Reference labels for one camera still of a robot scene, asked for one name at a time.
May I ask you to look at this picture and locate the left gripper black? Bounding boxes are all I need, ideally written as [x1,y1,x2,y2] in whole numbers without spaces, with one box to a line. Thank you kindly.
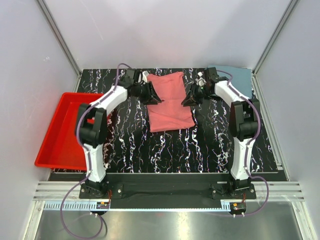
[134,82,162,106]

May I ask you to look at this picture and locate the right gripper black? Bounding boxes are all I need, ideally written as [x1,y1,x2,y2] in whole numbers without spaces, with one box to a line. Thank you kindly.
[181,82,213,108]

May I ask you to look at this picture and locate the pink t shirt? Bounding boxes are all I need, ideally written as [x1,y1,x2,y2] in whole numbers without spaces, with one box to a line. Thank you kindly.
[147,71,195,133]

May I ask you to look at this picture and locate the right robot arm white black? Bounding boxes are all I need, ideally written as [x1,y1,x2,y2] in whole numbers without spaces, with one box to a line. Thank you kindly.
[181,67,261,199]

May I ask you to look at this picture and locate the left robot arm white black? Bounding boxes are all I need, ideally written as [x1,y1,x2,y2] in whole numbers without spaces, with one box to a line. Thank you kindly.
[75,68,162,198]

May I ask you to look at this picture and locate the folded blue t shirt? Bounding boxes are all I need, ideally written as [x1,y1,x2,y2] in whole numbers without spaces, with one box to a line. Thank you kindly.
[208,65,252,98]

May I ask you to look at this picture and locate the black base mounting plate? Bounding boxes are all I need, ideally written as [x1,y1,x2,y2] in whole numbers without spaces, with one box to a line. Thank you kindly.
[79,173,257,207]

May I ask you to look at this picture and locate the red plastic bin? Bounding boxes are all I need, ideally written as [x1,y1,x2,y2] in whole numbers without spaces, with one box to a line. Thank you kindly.
[34,92,102,171]

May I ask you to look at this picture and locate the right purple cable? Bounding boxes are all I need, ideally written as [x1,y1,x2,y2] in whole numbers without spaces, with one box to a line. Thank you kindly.
[204,70,270,217]

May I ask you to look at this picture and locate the purple cable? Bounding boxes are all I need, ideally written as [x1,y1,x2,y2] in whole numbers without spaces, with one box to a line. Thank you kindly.
[60,62,136,238]
[204,70,270,217]

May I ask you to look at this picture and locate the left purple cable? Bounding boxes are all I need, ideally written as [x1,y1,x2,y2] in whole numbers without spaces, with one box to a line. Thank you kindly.
[60,62,136,238]

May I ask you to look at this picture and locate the left aluminium frame post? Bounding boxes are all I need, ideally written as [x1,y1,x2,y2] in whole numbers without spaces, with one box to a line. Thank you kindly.
[35,0,82,77]

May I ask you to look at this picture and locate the aluminium frame post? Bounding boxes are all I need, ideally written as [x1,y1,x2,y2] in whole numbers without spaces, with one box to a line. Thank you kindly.
[35,0,82,77]
[252,0,300,76]

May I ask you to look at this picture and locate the right aluminium frame post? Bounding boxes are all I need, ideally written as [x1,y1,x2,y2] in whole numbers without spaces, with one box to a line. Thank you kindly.
[252,0,300,76]

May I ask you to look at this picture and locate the white slotted cable duct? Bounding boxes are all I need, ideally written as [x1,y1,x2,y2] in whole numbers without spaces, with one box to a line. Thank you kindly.
[44,200,247,213]

